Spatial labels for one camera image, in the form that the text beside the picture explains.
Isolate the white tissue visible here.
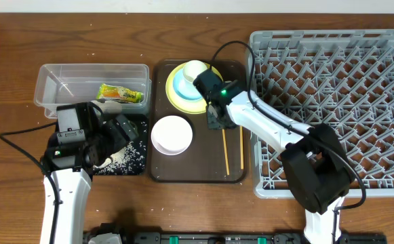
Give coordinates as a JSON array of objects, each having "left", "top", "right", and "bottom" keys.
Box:
[{"left": 90, "top": 99, "right": 122, "bottom": 115}]

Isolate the pile of rice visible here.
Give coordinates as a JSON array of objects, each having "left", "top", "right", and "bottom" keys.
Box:
[{"left": 93, "top": 120, "right": 149, "bottom": 176}]

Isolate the white cup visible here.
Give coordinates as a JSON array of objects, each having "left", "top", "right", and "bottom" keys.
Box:
[{"left": 182, "top": 60, "right": 208, "bottom": 83}]

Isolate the green yellow snack wrapper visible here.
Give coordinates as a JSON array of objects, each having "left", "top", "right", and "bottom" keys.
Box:
[{"left": 96, "top": 83, "right": 143, "bottom": 103}]

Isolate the white bowl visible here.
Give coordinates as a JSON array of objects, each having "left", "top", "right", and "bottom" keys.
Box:
[{"left": 151, "top": 115, "right": 193, "bottom": 156}]

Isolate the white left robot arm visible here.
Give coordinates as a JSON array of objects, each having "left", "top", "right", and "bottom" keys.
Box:
[{"left": 40, "top": 115, "right": 138, "bottom": 243}]

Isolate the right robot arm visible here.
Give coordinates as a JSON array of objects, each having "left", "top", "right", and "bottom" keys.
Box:
[{"left": 198, "top": 82, "right": 356, "bottom": 243}]

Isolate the clear plastic waste bin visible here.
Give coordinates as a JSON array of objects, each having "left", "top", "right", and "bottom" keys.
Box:
[{"left": 33, "top": 63, "right": 152, "bottom": 119}]

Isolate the grey dishwasher rack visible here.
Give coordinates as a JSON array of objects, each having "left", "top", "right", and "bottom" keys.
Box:
[{"left": 248, "top": 29, "right": 394, "bottom": 197}]

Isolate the yellow plate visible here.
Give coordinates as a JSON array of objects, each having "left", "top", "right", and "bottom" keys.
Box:
[{"left": 165, "top": 61, "right": 210, "bottom": 115}]

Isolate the blue plate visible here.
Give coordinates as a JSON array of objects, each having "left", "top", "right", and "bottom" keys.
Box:
[{"left": 173, "top": 68, "right": 202, "bottom": 101}]

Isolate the black plastic tray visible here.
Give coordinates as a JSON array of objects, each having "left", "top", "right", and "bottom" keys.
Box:
[{"left": 43, "top": 113, "right": 149, "bottom": 176}]

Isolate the left wooden chopstick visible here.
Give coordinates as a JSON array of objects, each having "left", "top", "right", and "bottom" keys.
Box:
[{"left": 222, "top": 129, "right": 230, "bottom": 176}]

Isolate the brown serving tray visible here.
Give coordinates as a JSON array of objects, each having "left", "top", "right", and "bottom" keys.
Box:
[{"left": 147, "top": 59, "right": 248, "bottom": 184}]

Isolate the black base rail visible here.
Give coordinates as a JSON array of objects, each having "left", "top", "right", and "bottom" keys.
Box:
[{"left": 84, "top": 223, "right": 387, "bottom": 244}]

